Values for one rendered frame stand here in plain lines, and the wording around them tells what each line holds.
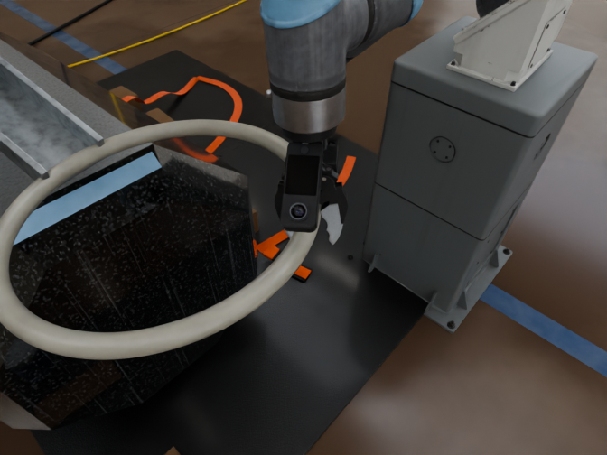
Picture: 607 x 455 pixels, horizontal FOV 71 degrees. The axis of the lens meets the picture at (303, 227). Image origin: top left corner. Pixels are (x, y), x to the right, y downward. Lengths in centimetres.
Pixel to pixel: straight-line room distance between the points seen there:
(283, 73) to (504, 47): 74
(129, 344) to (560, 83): 110
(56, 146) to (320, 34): 58
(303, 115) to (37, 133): 57
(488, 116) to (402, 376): 86
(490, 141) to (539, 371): 85
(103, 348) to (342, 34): 43
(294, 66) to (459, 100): 74
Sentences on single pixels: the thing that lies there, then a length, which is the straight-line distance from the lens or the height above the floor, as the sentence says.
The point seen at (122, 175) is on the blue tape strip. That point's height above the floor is 80.
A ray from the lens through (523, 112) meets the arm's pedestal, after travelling 112.
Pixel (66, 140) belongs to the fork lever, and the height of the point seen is 91.
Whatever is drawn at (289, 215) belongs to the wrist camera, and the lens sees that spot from 52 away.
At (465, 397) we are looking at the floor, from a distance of 157.
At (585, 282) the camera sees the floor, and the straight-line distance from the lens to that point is 202.
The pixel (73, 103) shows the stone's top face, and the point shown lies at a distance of 121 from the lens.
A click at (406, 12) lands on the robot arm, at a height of 118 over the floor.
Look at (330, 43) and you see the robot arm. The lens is 48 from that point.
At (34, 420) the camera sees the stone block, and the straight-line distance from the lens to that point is 127.
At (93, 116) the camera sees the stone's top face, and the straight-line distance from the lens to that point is 113.
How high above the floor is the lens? 138
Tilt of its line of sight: 48 degrees down
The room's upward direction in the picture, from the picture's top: straight up
